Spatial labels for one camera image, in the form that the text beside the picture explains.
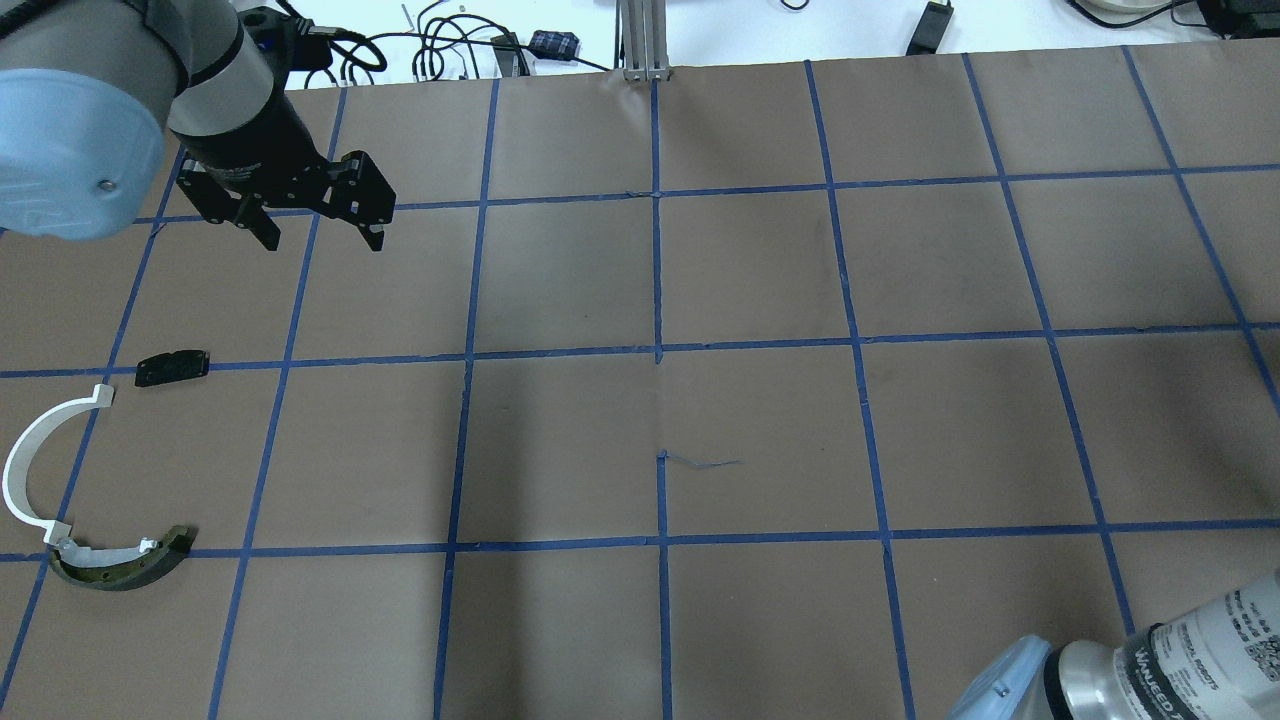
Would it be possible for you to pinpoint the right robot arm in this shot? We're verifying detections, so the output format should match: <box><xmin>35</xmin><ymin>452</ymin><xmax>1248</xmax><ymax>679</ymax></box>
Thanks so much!
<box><xmin>947</xmin><ymin>570</ymin><xmax>1279</xmax><ymax>719</ymax></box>

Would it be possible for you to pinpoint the black power adapter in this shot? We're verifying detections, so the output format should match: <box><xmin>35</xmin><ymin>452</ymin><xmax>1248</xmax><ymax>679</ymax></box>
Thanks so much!
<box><xmin>905</xmin><ymin>1</ymin><xmax>954</xmax><ymax>56</ymax></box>

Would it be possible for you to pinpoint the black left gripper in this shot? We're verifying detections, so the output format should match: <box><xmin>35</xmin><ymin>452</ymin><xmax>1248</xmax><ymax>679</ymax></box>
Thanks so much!
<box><xmin>177</xmin><ymin>95</ymin><xmax>396</xmax><ymax>252</ymax></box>

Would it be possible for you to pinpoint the aluminium frame post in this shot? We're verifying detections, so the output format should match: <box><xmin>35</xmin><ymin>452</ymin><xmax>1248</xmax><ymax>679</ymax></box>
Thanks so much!
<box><xmin>614</xmin><ymin>1</ymin><xmax>671</xmax><ymax>82</ymax></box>

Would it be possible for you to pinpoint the white curved plastic arc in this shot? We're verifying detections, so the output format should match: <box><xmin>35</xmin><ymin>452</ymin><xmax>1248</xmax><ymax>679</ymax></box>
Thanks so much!
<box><xmin>3</xmin><ymin>384</ymin><xmax>161</xmax><ymax>569</ymax></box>

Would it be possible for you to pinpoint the dark green curved brake shoe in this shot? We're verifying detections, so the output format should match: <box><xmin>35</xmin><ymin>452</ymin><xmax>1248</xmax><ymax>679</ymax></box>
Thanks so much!
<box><xmin>49</xmin><ymin>525</ymin><xmax>198</xmax><ymax>592</ymax></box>

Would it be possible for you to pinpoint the small black flat part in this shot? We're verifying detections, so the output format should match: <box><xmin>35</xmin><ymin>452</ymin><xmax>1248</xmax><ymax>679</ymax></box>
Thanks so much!
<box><xmin>134</xmin><ymin>348</ymin><xmax>211</xmax><ymax>388</ymax></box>

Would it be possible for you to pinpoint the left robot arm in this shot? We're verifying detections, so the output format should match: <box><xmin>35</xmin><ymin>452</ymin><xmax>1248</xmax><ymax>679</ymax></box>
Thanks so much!
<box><xmin>1</xmin><ymin>1</ymin><xmax>396</xmax><ymax>252</ymax></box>

